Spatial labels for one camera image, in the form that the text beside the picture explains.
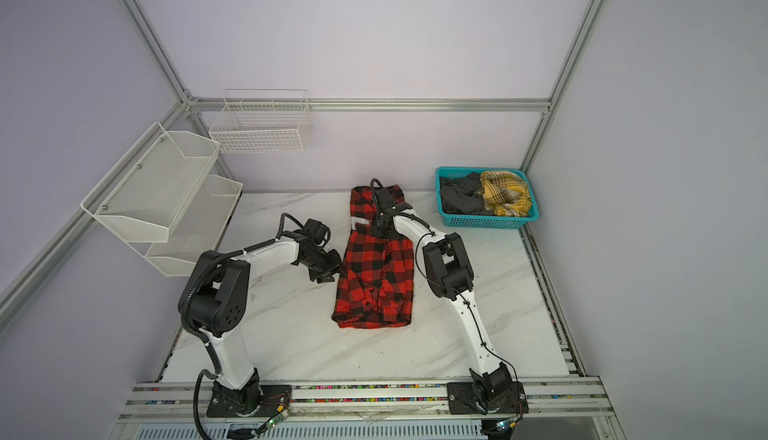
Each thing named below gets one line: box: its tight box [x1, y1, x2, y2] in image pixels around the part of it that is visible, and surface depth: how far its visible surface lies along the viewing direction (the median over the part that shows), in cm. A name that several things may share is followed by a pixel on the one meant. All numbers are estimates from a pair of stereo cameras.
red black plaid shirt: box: [332, 186, 414, 329], surface depth 95 cm
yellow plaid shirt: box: [476, 171, 532, 217], surface depth 107 cm
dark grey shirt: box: [439, 172, 495, 216], surface depth 109 cm
